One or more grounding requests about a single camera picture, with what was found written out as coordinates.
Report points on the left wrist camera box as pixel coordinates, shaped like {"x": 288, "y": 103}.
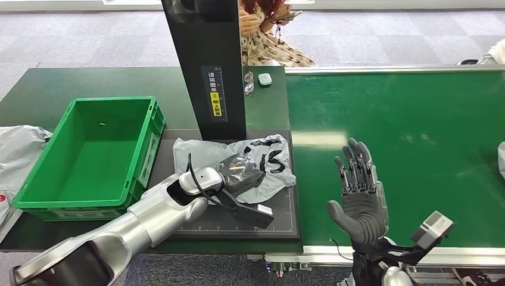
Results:
{"x": 252, "y": 215}

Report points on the white package with red print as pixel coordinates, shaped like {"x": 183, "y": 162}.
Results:
{"x": 502, "y": 158}

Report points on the black inbound scanner machine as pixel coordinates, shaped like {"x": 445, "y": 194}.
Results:
{"x": 205, "y": 79}

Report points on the grey poly mailer bag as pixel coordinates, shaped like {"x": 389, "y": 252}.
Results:
{"x": 15, "y": 158}

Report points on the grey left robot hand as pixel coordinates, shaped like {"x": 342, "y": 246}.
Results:
{"x": 240, "y": 173}

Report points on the white package with black print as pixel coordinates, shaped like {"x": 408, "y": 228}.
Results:
{"x": 272, "y": 162}

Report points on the smartphone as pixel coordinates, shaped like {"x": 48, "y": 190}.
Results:
{"x": 286, "y": 16}

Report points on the green plastic crate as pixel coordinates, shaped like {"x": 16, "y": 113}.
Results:
{"x": 96, "y": 158}

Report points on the person in white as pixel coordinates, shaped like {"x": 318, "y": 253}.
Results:
{"x": 497, "y": 53}

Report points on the pale mint earbuds case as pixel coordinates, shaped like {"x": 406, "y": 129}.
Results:
{"x": 265, "y": 79}

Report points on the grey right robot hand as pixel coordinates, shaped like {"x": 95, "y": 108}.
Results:
{"x": 363, "y": 213}

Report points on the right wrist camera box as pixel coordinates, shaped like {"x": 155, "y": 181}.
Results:
{"x": 432, "y": 229}

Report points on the metal conveyor motor bracket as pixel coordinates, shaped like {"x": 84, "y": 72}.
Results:
{"x": 284, "y": 261}

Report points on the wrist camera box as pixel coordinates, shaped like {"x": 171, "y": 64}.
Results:
{"x": 432, "y": 229}
{"x": 252, "y": 215}

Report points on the dark green table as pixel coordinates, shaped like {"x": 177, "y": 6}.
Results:
{"x": 39, "y": 90}

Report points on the green conveyor belt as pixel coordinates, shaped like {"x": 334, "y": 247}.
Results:
{"x": 414, "y": 118}

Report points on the clear eyeglasses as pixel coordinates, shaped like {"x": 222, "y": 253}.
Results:
{"x": 248, "y": 87}

